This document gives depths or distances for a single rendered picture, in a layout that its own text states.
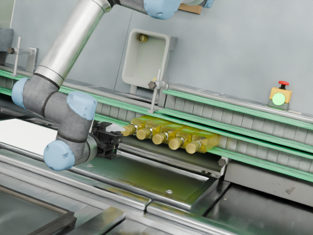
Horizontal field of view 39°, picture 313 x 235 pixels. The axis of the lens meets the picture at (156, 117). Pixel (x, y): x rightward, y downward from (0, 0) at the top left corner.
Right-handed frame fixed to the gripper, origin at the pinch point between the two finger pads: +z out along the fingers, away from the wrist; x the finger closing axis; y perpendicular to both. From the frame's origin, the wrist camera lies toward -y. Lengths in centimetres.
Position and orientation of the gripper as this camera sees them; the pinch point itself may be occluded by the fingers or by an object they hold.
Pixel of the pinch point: (112, 134)
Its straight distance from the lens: 140.5
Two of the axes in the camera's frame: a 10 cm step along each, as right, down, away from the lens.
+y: 9.1, 2.4, -3.3
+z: 3.6, -1.0, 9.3
